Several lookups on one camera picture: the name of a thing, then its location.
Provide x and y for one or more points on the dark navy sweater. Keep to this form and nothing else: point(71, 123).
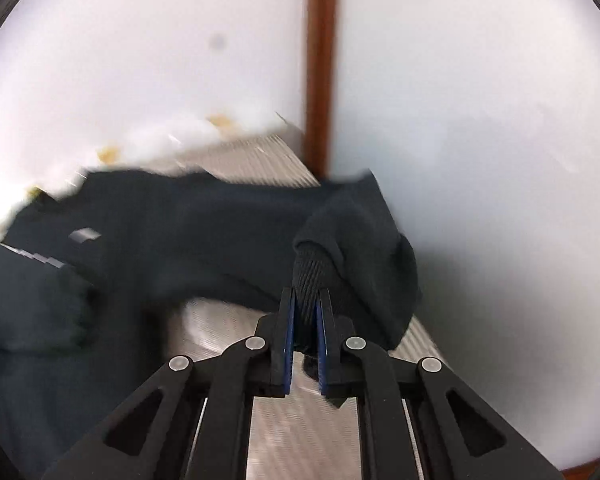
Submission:
point(180, 240)

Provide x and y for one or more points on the brown wooden wall trim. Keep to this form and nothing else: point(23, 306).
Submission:
point(321, 60)

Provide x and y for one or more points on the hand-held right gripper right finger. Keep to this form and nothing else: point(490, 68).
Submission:
point(323, 352)

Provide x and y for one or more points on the white pillow with yellow print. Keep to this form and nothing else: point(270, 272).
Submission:
point(145, 140)

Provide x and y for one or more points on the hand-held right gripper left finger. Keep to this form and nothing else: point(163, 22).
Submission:
point(290, 332)

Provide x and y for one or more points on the striped quilted mattress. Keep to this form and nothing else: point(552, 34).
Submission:
point(300, 435)

